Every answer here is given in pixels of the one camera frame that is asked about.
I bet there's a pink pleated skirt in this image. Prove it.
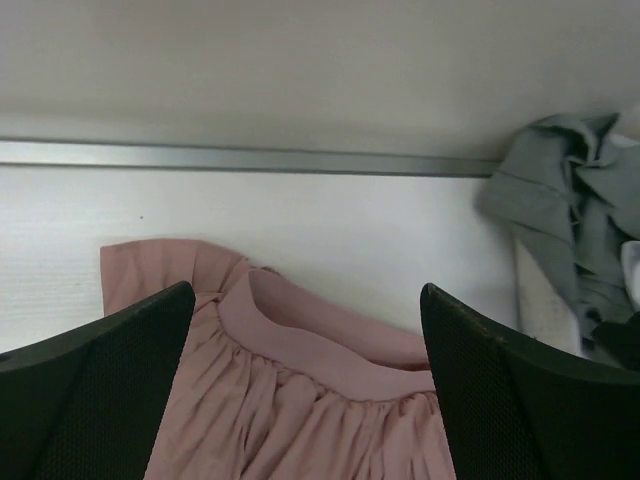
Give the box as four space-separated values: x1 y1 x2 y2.
100 239 455 479

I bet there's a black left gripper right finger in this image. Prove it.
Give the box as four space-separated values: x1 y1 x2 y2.
420 283 639 479

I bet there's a grey crumpled skirt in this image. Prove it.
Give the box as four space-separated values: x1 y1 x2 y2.
477 112 639 361

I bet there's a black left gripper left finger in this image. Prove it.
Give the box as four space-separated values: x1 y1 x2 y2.
1 282 195 479

